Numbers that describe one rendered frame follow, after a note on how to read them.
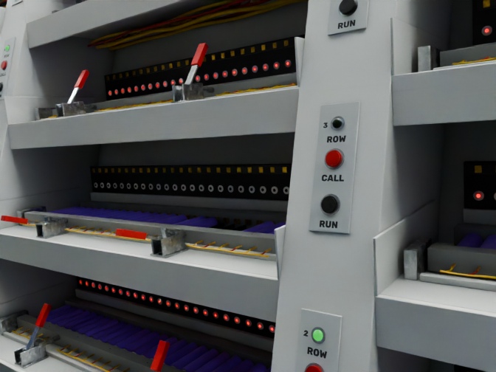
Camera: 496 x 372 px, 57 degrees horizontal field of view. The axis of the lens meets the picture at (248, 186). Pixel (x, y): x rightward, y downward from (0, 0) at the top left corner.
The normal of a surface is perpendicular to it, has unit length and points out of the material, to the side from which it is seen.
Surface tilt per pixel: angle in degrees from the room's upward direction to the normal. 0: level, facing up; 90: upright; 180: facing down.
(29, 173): 90
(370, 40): 90
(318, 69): 90
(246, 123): 108
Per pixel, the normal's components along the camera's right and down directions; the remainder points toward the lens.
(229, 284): -0.59, 0.14
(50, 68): 0.80, 0.02
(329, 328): -0.58, -0.16
